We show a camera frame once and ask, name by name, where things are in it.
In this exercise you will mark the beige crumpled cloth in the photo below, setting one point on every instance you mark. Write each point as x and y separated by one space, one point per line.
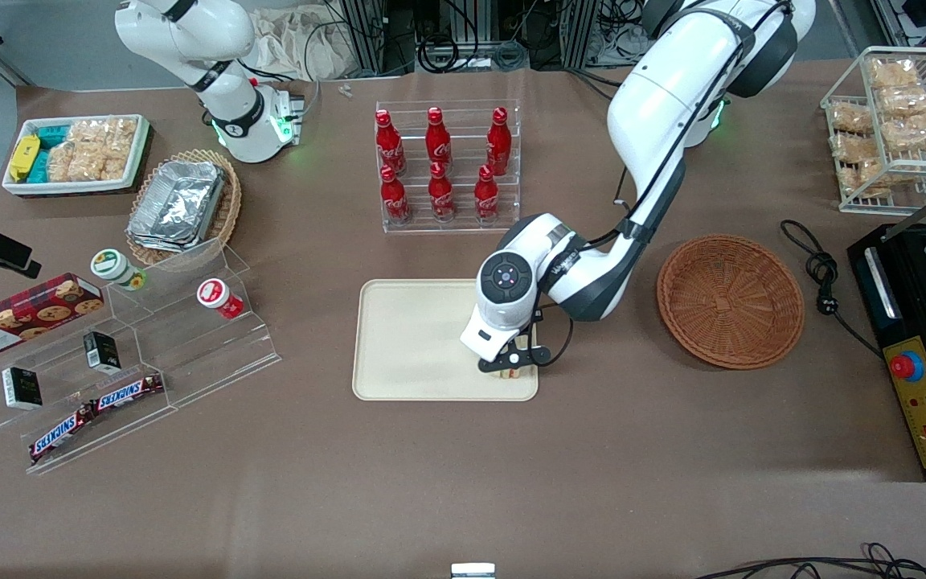
294 44

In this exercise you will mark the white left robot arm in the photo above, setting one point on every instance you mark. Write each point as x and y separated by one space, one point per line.
656 104

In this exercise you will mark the teal snack packet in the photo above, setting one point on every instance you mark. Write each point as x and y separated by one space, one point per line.
39 166
51 135

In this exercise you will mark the aluminium foil tray stack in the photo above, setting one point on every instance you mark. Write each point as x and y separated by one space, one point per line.
178 205

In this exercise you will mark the clear acrylic step shelf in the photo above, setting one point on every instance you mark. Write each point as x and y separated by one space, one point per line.
190 354

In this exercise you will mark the white rectangular snack bin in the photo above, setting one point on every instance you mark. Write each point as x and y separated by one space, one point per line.
13 186

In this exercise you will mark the silver metal bracket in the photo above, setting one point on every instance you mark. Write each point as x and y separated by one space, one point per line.
473 572

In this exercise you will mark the red tartan cookie box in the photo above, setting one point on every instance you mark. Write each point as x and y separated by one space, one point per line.
21 318

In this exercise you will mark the clear acrylic bottle rack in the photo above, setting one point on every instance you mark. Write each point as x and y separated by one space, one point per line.
455 227

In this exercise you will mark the red emergency stop button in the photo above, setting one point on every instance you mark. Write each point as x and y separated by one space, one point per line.
907 367

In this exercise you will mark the yellow snack packet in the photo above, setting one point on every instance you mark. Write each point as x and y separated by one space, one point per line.
24 157

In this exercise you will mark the brown round wicker basket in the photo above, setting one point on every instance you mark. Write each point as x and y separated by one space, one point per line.
730 301

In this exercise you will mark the red lid yogurt cup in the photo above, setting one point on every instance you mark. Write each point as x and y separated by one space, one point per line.
216 296

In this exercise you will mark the black machine housing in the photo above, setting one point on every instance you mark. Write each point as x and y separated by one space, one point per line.
909 322

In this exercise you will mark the light oval wicker basket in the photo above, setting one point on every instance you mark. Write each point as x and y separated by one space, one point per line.
230 209

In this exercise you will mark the aluminium frame post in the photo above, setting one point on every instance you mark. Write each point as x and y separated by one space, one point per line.
579 32
365 32

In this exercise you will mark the small clear plastic clip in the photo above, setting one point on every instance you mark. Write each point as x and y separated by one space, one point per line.
345 90

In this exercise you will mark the small black carton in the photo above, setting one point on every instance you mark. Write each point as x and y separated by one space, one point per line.
22 388
101 351

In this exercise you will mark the fried snack bag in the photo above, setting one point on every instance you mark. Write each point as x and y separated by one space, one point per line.
909 100
855 149
873 178
893 74
913 133
850 117

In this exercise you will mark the clear rice cracker bag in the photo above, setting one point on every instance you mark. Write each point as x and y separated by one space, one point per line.
105 133
59 161
100 165

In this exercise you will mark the brown Snickers bar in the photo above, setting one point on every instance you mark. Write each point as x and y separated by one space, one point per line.
61 436
127 392

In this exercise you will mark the red cola bottle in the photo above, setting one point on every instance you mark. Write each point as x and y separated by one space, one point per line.
438 141
499 145
486 197
395 199
389 145
441 197

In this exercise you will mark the beige plastic tray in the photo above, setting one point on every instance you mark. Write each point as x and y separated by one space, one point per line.
407 346

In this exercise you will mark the green lid yogurt cup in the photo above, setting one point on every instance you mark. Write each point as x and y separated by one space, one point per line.
113 267

